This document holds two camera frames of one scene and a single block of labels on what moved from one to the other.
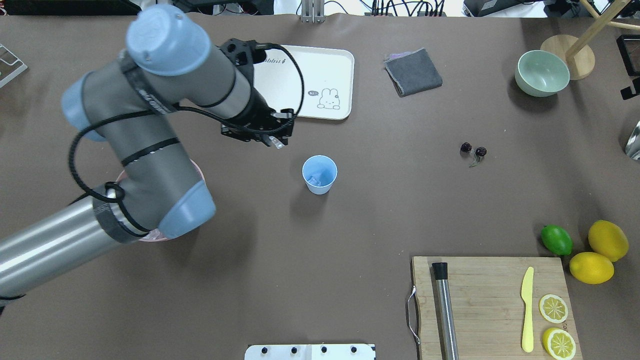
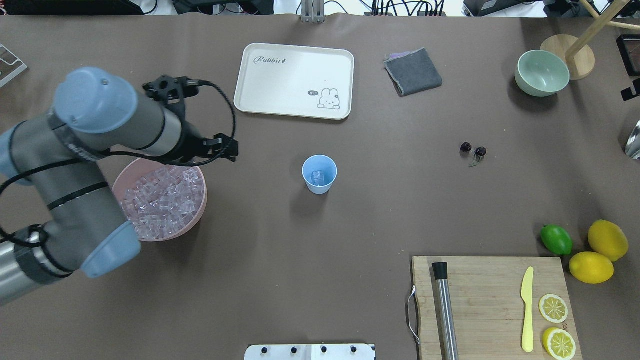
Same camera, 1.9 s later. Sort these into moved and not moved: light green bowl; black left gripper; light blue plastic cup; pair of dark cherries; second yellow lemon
Moved: black left gripper
Not moved: second yellow lemon; light blue plastic cup; pair of dark cherries; light green bowl
